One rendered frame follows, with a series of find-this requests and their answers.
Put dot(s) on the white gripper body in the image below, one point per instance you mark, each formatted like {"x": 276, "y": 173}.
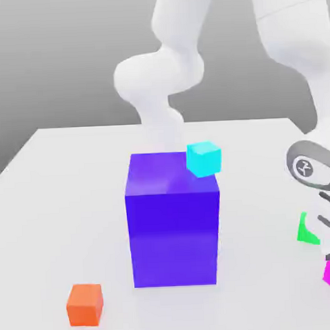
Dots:
{"x": 328, "y": 236}

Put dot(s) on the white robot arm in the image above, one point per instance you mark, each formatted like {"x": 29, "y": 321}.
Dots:
{"x": 161, "y": 73}

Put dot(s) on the small green cube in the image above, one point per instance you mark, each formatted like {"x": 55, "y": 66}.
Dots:
{"x": 303, "y": 234}

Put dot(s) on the small cyan cube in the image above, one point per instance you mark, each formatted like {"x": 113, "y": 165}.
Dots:
{"x": 204, "y": 160}

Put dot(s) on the small orange cube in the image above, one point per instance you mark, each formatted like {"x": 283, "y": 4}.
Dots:
{"x": 84, "y": 306}

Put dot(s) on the large purple box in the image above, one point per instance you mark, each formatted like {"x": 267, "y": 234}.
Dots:
{"x": 173, "y": 235}

